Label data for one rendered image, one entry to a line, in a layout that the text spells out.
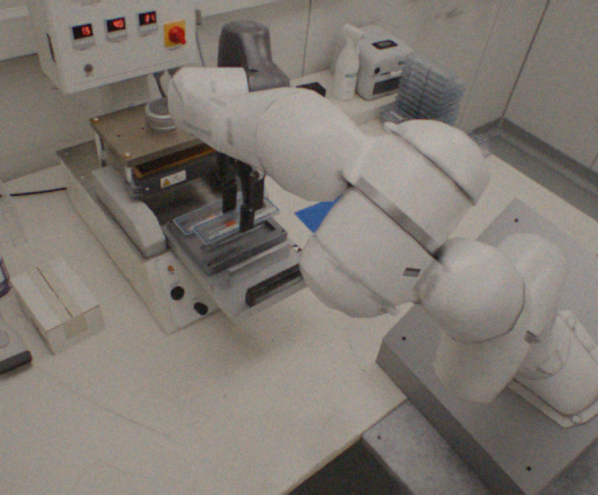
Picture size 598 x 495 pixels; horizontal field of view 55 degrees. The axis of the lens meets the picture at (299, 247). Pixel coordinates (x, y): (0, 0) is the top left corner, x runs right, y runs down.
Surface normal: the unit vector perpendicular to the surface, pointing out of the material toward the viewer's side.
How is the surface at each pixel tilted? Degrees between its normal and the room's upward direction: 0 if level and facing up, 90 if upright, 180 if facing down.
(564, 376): 59
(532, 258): 33
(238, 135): 79
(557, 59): 90
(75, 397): 0
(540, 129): 90
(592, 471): 0
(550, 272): 45
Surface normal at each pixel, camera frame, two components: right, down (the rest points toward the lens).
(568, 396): -0.06, 0.23
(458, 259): -0.36, -0.51
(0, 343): 0.31, -0.43
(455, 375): -0.70, 0.29
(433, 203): 0.18, 0.23
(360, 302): 0.16, 0.58
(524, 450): -0.49, -0.26
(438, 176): 0.06, 0.03
